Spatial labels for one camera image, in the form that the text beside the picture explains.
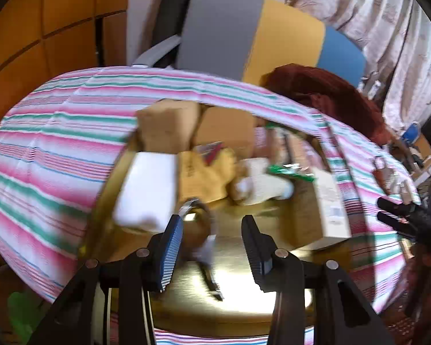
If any green plastic bag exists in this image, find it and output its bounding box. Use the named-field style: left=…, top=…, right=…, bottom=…
left=6, top=290, right=46, bottom=343

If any round gold metal container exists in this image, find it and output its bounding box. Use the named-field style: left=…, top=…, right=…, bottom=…
left=80, top=98, right=350, bottom=329

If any yellow sponge with holes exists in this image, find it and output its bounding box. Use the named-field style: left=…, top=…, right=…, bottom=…
left=136, top=100, right=202, bottom=154

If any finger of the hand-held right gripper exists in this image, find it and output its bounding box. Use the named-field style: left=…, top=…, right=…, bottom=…
left=376, top=211, right=419, bottom=241
left=377, top=197, right=422, bottom=219

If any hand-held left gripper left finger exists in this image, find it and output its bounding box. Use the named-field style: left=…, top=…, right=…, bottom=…
left=29, top=215, right=185, bottom=345

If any green packet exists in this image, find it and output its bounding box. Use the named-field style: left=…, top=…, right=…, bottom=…
left=267, top=163, right=316, bottom=183

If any smooth yellow sponge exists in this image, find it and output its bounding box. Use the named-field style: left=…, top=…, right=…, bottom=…
left=191, top=107, right=258, bottom=159

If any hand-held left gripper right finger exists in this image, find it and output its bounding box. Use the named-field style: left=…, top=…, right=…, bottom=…
left=241, top=215, right=396, bottom=345

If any wristwatch with dark strap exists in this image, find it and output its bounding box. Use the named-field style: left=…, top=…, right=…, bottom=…
left=179, top=198, right=225, bottom=302

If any blue round object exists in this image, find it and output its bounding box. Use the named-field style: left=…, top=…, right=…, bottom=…
left=402, top=122, right=422, bottom=145

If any red-brown quilted jacket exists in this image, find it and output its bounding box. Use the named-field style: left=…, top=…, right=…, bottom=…
left=263, top=64, right=391, bottom=145

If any white crumpled cloth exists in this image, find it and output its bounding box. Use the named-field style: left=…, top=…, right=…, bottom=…
left=230, top=157, right=295, bottom=206

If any white foam block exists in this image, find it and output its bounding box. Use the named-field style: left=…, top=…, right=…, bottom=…
left=113, top=151, right=177, bottom=233

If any red patterned packet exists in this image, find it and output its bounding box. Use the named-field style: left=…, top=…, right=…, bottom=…
left=194, top=141, right=224, bottom=164

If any pale printed curtain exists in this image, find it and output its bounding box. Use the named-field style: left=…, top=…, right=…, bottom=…
left=285, top=0, right=431, bottom=131

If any grey yellow blue chair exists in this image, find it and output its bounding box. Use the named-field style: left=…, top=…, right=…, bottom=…
left=127, top=0, right=367, bottom=89

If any striped tablecloth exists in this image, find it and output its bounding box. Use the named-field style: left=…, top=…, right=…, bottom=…
left=0, top=65, right=422, bottom=345

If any white small object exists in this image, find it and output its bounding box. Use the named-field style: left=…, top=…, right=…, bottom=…
left=388, top=172, right=418, bottom=202

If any brown small object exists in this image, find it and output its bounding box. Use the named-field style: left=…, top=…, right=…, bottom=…
left=373, top=156, right=388, bottom=185

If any brown cardboard box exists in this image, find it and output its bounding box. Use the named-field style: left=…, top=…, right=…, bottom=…
left=290, top=167, right=353, bottom=251

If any pink soft block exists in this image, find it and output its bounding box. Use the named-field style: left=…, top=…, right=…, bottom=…
left=254, top=127, right=274, bottom=157

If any yellow cloth glove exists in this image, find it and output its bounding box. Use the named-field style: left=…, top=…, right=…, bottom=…
left=177, top=147, right=238, bottom=206

